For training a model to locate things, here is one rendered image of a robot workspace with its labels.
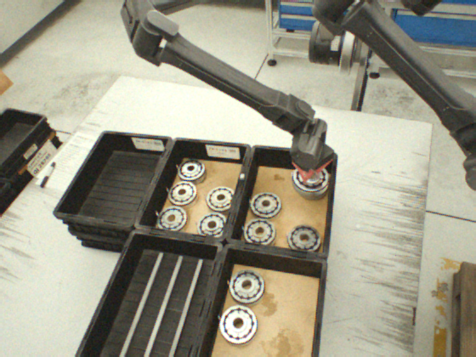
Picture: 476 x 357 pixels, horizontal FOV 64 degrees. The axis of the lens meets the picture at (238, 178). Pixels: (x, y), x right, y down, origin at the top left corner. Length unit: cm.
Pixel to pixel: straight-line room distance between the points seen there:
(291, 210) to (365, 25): 72
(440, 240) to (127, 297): 168
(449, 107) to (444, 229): 160
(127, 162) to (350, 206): 88
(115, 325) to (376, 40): 100
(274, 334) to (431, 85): 73
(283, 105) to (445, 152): 193
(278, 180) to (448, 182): 143
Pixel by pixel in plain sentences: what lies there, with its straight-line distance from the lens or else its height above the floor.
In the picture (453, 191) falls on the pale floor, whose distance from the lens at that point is 255.
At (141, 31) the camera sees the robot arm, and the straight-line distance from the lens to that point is 87.
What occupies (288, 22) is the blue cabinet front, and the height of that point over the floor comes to 38.
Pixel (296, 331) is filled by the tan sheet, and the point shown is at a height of 83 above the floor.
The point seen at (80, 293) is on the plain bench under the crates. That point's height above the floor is 70.
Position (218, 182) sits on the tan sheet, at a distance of 139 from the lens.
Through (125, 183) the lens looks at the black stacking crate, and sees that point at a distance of 149.
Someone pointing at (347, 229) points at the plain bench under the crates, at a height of 70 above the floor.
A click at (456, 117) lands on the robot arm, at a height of 137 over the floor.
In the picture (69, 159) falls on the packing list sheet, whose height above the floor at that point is 70.
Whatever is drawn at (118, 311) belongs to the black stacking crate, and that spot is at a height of 83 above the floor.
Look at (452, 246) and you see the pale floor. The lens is 233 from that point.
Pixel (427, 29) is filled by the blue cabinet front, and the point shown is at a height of 42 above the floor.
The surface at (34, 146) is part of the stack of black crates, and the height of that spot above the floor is 51.
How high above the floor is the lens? 191
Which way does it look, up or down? 51 degrees down
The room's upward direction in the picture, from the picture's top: 10 degrees counter-clockwise
